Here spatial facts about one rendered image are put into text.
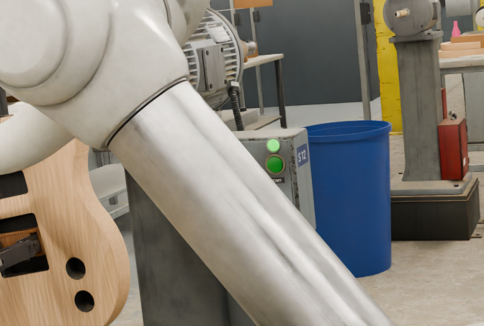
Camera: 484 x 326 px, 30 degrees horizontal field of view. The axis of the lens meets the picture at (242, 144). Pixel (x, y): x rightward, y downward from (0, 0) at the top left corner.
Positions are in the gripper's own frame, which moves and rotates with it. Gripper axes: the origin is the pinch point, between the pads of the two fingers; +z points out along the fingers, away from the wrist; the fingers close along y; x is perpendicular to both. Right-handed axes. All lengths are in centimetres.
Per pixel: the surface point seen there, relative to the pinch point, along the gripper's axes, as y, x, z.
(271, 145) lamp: 37.6, 4.8, 28.7
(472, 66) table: 15, -13, 458
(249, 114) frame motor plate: 19, 9, 69
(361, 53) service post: -49, 12, 446
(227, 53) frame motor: 20, 24, 61
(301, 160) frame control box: 41, 0, 33
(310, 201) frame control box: 39, -8, 37
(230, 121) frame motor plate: 19, 9, 57
